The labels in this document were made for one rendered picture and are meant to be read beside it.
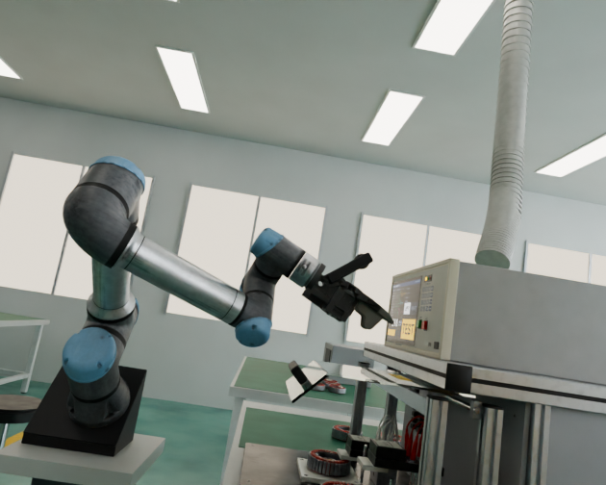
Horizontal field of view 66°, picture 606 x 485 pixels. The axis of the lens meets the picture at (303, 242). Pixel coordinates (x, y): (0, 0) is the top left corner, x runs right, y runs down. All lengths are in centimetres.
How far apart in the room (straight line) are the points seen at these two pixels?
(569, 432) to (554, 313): 24
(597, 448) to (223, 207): 529
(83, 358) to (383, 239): 510
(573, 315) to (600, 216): 630
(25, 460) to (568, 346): 120
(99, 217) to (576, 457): 95
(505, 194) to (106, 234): 205
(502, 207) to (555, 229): 448
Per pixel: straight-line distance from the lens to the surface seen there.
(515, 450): 97
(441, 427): 89
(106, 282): 119
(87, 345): 123
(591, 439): 102
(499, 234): 240
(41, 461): 130
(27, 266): 643
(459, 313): 99
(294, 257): 103
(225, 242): 583
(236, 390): 263
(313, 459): 129
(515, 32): 314
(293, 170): 604
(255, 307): 101
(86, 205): 94
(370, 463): 108
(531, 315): 106
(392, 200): 615
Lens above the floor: 115
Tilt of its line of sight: 10 degrees up
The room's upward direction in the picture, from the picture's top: 9 degrees clockwise
